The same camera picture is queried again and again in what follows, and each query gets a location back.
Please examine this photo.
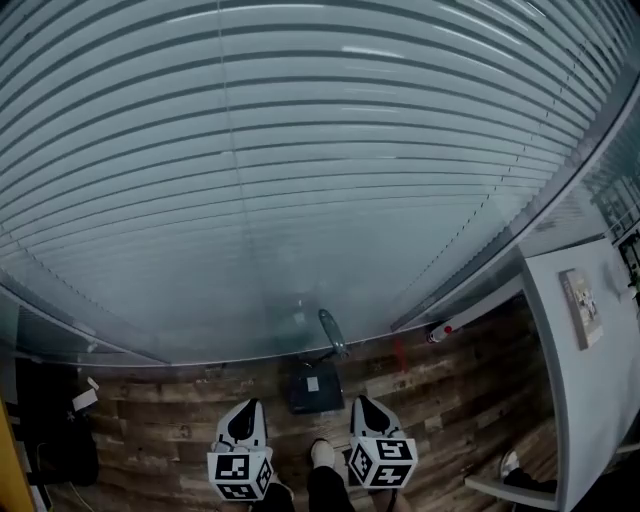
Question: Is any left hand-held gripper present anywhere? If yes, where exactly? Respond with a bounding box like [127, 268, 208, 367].
[207, 398, 274, 501]

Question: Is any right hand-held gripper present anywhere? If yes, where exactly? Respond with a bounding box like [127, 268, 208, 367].
[348, 396, 419, 489]

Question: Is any grey book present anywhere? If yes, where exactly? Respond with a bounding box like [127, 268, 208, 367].
[558, 268, 605, 351]

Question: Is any black long-handled dustpan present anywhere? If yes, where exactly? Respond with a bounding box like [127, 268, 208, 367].
[285, 308, 350, 415]

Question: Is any thin white floor cable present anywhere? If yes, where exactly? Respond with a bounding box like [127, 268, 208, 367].
[67, 482, 101, 506]

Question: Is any white rectangular table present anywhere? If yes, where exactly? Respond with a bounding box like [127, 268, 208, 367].
[464, 234, 640, 512]

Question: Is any person's right forearm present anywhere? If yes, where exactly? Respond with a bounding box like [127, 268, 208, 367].
[369, 488, 401, 512]

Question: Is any person's leg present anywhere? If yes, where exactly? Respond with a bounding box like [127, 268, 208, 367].
[252, 482, 296, 512]
[307, 464, 356, 512]

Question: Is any black bag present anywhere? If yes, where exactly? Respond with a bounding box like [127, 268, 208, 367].
[14, 359, 101, 489]

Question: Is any person's right leg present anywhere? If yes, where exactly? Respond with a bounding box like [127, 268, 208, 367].
[307, 464, 356, 512]

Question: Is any person's left leg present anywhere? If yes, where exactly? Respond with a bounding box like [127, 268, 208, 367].
[252, 482, 296, 512]

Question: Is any grey venetian blind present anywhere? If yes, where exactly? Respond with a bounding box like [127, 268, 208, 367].
[0, 0, 640, 366]
[0, 279, 166, 366]
[399, 74, 640, 331]

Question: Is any round wooden table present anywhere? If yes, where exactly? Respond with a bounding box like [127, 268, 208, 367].
[0, 399, 36, 512]

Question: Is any person's right white shoe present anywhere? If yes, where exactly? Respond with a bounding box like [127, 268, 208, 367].
[310, 438, 335, 469]

